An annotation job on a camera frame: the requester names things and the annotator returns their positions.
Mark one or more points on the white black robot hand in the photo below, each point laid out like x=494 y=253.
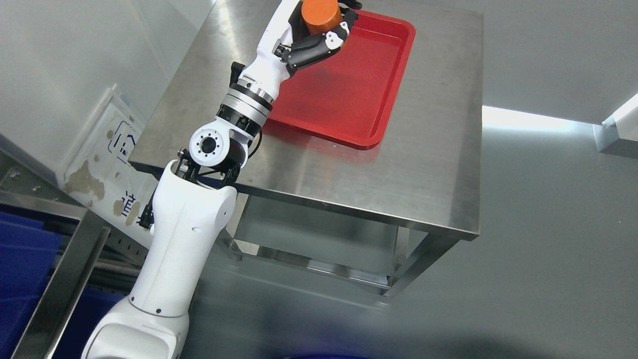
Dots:
x=287 y=46

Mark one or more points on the orange cylindrical capacitor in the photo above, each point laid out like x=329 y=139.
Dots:
x=321 y=15

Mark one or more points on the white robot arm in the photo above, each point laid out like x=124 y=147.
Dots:
x=192 y=203

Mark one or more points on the red plastic tray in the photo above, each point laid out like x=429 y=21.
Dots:
x=348 y=98

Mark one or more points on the stainless steel table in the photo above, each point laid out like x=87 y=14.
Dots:
x=422 y=178

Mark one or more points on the blue bins far left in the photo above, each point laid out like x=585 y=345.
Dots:
x=27 y=252

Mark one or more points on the steel shelf front rail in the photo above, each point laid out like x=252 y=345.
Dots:
x=51 y=316

